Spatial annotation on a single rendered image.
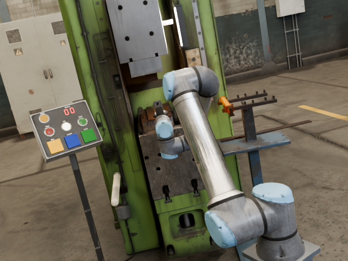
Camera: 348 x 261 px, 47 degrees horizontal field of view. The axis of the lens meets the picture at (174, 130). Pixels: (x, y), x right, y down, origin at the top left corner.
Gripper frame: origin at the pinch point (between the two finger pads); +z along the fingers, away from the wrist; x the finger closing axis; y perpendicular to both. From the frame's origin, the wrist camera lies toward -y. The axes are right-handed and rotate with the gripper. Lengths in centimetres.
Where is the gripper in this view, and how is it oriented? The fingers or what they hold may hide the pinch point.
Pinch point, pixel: (159, 111)
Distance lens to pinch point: 243.2
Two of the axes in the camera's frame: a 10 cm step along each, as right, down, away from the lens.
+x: 9.8, -2.1, 0.4
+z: -0.9, -2.6, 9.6
